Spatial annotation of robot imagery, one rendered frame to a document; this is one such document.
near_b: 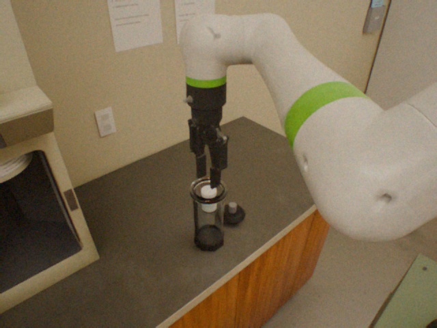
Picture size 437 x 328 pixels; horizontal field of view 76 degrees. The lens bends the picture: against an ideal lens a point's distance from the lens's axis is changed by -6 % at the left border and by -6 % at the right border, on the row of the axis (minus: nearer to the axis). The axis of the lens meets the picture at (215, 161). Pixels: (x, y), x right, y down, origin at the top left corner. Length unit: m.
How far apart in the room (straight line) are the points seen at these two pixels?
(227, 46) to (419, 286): 0.66
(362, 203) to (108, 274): 0.82
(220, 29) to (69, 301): 0.80
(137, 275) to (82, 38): 0.81
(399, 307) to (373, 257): 1.59
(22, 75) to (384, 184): 0.64
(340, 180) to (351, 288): 1.90
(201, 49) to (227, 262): 0.63
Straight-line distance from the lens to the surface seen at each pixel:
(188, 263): 0.95
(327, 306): 2.05
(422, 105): 0.32
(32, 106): 0.59
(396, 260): 2.45
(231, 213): 1.04
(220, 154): 0.71
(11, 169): 0.79
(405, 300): 0.81
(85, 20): 1.16
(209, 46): 0.60
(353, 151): 0.29
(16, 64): 0.68
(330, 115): 0.34
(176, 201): 1.14
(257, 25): 0.63
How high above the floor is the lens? 1.72
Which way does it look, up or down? 36 degrees down
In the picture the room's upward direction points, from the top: straight up
